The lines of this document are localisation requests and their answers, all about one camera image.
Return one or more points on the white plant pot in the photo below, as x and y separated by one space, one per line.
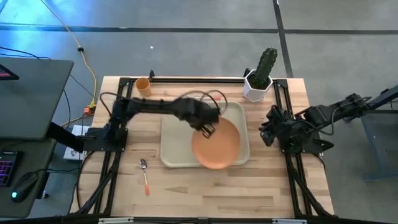
256 93

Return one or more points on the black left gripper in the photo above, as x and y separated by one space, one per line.
199 113

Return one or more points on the black aluminium table frame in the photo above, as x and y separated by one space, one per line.
202 80

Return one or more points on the orange plastic cup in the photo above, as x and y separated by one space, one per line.
143 86

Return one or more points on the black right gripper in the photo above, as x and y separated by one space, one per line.
276 121

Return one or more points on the white frame bracket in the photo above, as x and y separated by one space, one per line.
289 221
115 220

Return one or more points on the black computer mouse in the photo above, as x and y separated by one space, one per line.
24 186

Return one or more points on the white paper sheet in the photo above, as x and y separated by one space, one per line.
72 152

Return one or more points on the backlit computer keyboard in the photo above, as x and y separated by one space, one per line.
7 168

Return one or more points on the green cactus plant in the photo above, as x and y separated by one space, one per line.
265 67

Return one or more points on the black laptop screen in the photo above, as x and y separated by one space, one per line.
6 74

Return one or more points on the orange round plate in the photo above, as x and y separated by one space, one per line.
217 147

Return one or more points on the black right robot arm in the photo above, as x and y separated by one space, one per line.
326 116

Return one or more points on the dark grey desk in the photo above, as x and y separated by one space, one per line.
31 96

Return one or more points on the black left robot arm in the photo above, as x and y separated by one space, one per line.
146 105

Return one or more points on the black table clamp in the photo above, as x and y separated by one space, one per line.
151 75

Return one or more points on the beige rectangular tray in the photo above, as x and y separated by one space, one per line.
175 146

